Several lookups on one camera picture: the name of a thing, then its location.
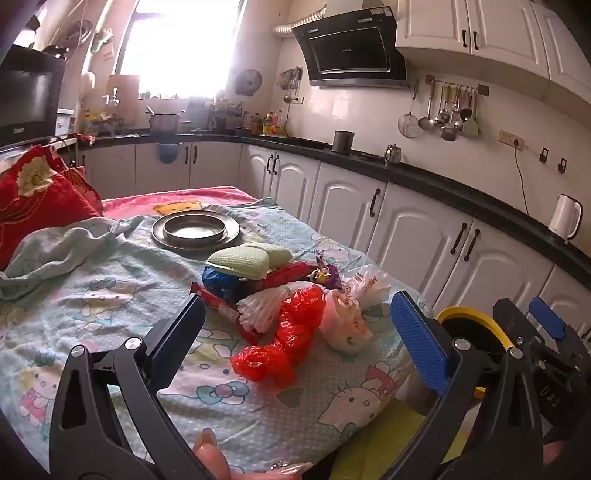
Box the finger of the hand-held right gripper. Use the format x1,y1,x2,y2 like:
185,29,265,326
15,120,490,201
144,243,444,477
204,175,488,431
492,298,536,356
529,296,591,370

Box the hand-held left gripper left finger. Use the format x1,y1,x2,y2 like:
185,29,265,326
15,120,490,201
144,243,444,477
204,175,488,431
48,294,206,480

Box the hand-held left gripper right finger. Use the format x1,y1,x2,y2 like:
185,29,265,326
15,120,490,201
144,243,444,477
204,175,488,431
383,290,546,480

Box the yellow round bin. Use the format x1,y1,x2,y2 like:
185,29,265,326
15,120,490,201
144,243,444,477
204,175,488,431
435,306,514,370

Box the long red snack wrapper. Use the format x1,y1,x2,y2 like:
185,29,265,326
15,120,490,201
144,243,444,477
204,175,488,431
191,281,259,346

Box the white foam net bundle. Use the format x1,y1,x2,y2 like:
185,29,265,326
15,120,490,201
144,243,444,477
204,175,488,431
236,281,319,334

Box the person's left hand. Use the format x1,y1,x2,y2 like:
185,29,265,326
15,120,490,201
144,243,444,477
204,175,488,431
193,427,315,480

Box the white plastic bag orange print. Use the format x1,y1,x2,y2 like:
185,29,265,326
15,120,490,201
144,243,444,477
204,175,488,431
318,264,393,354

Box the blue plastic bag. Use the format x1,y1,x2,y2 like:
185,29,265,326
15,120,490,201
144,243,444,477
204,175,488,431
202,265,245,303

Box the pale blue printed blanket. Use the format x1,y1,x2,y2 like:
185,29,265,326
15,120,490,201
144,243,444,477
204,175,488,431
0,198,435,476

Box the pale green dish cloth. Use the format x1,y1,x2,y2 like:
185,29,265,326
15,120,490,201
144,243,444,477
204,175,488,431
205,244,271,281
244,241,293,269

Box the white electric kettle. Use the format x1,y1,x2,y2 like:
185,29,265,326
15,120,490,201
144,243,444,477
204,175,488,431
548,194,583,241

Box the purple snack wrapper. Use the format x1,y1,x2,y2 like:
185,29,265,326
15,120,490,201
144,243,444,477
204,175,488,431
310,248,343,291

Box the person's yellow-green clothing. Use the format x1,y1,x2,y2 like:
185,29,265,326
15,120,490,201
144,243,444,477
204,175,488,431
330,406,467,480

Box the round metal plate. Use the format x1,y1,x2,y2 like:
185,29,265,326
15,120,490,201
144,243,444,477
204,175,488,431
151,210,242,252

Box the shallow metal bowl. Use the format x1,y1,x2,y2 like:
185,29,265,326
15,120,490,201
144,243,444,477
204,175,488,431
164,215,228,244

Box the red plastic bag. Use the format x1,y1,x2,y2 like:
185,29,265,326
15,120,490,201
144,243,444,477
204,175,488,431
231,285,326,384

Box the small red snack packet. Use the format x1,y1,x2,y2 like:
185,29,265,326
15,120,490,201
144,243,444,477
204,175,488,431
264,261,320,288

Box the pink bed sheet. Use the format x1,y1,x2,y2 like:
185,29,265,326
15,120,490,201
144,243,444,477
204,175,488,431
100,185,259,220

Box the white lower cabinets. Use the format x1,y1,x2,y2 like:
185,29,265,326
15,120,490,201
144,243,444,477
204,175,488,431
76,141,591,342

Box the white cabinets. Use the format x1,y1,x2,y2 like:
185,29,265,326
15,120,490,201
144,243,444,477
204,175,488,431
394,0,591,107
76,141,591,342

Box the black countertop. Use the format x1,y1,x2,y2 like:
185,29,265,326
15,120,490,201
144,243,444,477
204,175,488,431
76,131,591,296

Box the blue hanging bin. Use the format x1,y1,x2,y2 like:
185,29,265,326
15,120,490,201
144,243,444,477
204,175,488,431
157,142,183,164

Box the red floral pillow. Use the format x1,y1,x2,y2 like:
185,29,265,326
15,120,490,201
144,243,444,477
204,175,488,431
0,144,106,271

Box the row of hanging steel utensils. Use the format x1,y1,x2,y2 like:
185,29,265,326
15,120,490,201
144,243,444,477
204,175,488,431
418,76,490,141

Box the steel cooking pot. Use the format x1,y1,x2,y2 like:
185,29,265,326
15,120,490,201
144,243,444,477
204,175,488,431
147,106,181,134

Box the group of condiment bottles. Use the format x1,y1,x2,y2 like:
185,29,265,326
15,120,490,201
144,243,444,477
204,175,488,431
252,110,289,137

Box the wooden cutting board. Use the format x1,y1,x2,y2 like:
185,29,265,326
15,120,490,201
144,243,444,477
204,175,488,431
107,74,139,125

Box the small hanging kitchen tools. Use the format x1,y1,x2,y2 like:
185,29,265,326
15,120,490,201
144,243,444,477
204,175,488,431
281,67,304,104

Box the black microwave oven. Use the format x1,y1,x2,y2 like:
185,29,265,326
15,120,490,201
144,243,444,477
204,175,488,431
0,44,66,148

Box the bright window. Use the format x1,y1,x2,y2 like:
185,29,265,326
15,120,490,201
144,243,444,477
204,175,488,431
115,0,245,100

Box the black range hood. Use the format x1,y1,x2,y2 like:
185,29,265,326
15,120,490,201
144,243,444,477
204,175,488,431
291,7,411,88

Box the white upper cabinets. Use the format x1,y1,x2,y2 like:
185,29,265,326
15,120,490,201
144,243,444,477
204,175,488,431
394,0,591,107

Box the black power cable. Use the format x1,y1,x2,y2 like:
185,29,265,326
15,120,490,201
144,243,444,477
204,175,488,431
513,147,532,217

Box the wire mesh strainer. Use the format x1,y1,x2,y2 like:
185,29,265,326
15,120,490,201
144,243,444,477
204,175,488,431
398,85,422,139

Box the grey wall fan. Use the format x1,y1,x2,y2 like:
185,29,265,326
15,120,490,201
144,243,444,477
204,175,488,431
235,69,263,97

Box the white ribbed vent duct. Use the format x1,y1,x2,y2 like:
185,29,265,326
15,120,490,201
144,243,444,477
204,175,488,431
272,10,324,37

